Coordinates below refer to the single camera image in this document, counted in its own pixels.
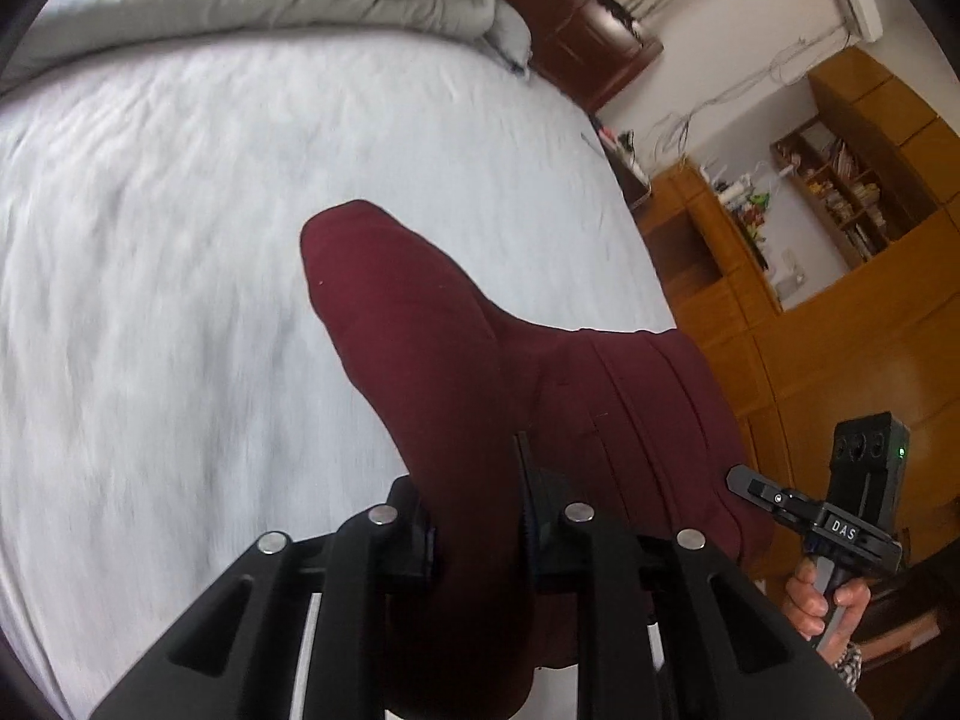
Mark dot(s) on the person's right hand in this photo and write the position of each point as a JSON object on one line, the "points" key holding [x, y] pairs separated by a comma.
{"points": [[807, 609]]}

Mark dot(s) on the cluttered nightstand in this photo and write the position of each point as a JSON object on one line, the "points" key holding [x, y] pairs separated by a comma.
{"points": [[633, 182]]}

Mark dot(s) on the wooden wall shelf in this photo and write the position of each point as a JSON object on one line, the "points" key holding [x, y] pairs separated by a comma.
{"points": [[865, 203]]}

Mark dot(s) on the maroon pants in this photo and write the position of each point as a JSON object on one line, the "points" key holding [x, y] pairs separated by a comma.
{"points": [[635, 423]]}

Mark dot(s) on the wooden desk cabinet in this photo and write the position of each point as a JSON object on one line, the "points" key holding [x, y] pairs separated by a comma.
{"points": [[882, 338]]}

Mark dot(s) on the dark wooden headboard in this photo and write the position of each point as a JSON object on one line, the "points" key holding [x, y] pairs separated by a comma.
{"points": [[587, 48]]}

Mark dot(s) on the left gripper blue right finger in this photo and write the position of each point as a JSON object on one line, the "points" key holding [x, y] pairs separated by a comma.
{"points": [[538, 513]]}

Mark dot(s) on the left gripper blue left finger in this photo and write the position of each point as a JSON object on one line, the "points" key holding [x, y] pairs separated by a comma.
{"points": [[414, 538]]}

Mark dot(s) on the light blue bed sheet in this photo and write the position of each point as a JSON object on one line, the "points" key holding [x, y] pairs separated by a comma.
{"points": [[167, 392]]}

